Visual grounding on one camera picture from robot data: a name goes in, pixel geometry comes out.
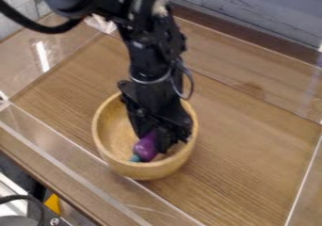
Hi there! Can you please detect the brown wooden bowl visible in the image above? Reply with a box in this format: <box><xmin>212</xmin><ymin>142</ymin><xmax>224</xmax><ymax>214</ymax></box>
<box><xmin>93</xmin><ymin>92</ymin><xmax>200</xmax><ymax>181</ymax></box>

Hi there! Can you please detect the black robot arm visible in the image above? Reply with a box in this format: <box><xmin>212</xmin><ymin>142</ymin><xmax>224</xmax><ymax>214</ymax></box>
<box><xmin>0</xmin><ymin>0</ymin><xmax>193</xmax><ymax>153</ymax></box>

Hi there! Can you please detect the black cable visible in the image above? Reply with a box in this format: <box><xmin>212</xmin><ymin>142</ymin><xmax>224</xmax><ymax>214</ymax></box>
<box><xmin>0</xmin><ymin>194</ymin><xmax>46</xmax><ymax>226</ymax></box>

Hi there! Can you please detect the clear acrylic corner bracket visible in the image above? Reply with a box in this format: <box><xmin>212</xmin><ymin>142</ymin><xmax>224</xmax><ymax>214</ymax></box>
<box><xmin>85</xmin><ymin>14</ymin><xmax>118</xmax><ymax>35</ymax></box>

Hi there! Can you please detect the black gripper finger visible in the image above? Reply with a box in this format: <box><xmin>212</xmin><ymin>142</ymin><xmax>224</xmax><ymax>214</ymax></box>
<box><xmin>157</xmin><ymin>127</ymin><xmax>189</xmax><ymax>153</ymax></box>
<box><xmin>129</xmin><ymin>108</ymin><xmax>155</xmax><ymax>138</ymax></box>

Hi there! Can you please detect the yellow black base equipment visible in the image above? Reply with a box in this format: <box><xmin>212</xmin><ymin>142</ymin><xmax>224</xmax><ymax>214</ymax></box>
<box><xmin>0</xmin><ymin>171</ymin><xmax>91</xmax><ymax>226</ymax></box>

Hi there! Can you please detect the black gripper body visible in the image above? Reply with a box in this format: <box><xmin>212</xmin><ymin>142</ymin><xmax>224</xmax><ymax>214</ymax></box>
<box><xmin>118</xmin><ymin>75</ymin><xmax>193</xmax><ymax>136</ymax></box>

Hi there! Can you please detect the purple toy eggplant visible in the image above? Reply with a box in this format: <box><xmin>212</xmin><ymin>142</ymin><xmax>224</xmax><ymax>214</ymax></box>
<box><xmin>130</xmin><ymin>131</ymin><xmax>159</xmax><ymax>162</ymax></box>

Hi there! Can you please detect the clear acrylic tray wall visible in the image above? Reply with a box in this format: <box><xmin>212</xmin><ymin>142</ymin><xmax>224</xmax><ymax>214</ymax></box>
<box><xmin>0</xmin><ymin>21</ymin><xmax>322</xmax><ymax>226</ymax></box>

